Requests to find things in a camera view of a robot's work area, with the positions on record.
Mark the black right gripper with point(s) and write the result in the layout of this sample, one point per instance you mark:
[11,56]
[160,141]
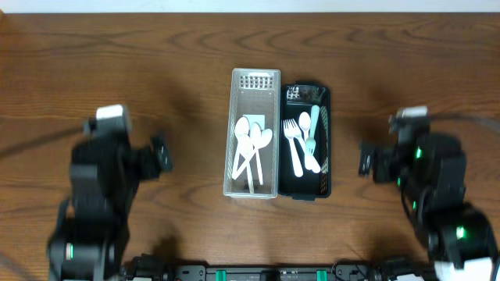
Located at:
[388,157]

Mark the black perforated plastic basket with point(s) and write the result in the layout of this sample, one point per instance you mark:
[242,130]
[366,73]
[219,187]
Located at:
[298,98]

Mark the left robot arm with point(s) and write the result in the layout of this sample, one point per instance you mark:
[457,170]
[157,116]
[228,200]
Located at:
[92,230]

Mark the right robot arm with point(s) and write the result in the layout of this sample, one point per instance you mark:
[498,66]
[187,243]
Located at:
[429,170]

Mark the white plastic spoon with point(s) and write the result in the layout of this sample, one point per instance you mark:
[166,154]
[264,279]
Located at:
[247,153]
[310,142]
[267,136]
[256,137]
[304,123]
[241,129]

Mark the clear perforated plastic basket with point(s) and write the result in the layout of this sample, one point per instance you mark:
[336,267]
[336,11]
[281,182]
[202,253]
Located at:
[255,94]

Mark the white plastic fork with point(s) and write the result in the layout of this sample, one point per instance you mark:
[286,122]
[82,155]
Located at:
[310,162]
[296,164]

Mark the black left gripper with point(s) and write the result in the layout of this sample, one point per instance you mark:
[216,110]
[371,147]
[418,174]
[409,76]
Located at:
[159,154]

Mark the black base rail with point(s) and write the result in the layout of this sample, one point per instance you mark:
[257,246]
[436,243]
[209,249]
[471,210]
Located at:
[148,267]

